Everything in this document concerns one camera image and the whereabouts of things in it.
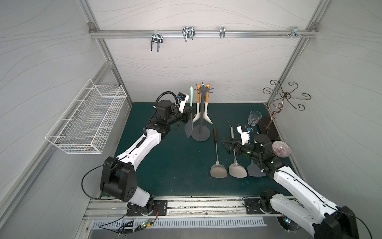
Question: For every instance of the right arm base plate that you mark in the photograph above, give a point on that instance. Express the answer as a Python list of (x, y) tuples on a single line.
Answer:
[(256, 206)]

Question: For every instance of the steel turner wood handle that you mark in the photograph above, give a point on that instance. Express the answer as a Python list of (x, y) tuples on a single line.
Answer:
[(217, 170)]

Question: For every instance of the green mat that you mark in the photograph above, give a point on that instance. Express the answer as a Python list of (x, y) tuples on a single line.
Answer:
[(180, 166)]

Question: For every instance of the grey spatula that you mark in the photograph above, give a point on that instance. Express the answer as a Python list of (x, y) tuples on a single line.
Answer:
[(189, 125)]

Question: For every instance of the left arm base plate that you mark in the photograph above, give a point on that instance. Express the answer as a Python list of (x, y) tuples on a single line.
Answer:
[(154, 206)]

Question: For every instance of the grey utensil rack stand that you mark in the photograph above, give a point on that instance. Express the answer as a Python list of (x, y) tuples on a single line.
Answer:
[(201, 132)]

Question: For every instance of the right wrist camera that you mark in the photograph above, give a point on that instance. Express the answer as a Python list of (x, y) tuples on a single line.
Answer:
[(244, 134)]

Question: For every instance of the white vent strip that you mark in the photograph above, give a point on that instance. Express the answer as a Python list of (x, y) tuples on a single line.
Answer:
[(175, 223)]

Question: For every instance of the metal hook small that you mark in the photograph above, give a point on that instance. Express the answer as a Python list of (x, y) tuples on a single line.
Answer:
[(222, 32)]

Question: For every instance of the aluminium top rail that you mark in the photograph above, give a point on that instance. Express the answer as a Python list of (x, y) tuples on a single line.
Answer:
[(173, 34)]

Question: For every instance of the white spoon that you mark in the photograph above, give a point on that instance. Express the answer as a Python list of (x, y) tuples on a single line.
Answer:
[(205, 114), (198, 114)]

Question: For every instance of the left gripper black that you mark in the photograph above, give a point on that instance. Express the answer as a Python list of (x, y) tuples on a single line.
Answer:
[(185, 113)]

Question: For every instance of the aluminium rail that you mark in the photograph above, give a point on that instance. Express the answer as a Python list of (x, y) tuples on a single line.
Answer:
[(173, 34), (180, 207)]

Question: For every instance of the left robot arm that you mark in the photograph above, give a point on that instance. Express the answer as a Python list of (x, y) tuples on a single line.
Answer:
[(118, 176)]

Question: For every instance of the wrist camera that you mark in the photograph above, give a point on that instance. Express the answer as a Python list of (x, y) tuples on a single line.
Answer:
[(244, 134), (182, 99)]

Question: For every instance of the metal hook right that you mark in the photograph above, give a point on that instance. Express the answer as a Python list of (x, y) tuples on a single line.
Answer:
[(294, 34)]

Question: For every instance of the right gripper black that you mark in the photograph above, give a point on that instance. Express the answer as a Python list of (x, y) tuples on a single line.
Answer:
[(236, 146)]

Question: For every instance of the white wire basket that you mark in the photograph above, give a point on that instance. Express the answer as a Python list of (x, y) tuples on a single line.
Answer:
[(86, 124)]

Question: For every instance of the grey spatula mint handle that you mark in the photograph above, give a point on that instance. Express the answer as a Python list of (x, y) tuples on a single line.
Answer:
[(254, 170)]

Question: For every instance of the metal hook left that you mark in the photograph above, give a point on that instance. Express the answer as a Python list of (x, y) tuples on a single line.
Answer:
[(157, 39)]

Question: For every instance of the copper mug tree stand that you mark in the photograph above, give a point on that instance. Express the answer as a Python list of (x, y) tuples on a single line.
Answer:
[(268, 127)]

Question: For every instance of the aluminium front rail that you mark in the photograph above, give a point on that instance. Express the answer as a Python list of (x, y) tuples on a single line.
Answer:
[(180, 207)]

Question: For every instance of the striped ceramic bowl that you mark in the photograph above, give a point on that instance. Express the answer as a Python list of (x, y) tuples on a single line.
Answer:
[(281, 149)]

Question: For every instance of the clear drinking glass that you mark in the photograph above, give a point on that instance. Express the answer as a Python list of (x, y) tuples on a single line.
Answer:
[(254, 118)]

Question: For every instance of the metal hook middle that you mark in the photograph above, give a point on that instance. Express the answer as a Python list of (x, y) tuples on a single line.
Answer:
[(188, 33)]

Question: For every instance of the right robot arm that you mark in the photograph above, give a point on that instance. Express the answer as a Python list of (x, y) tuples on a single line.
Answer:
[(320, 217)]

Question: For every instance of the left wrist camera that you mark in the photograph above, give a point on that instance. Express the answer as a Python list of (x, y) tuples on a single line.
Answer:
[(182, 99)]

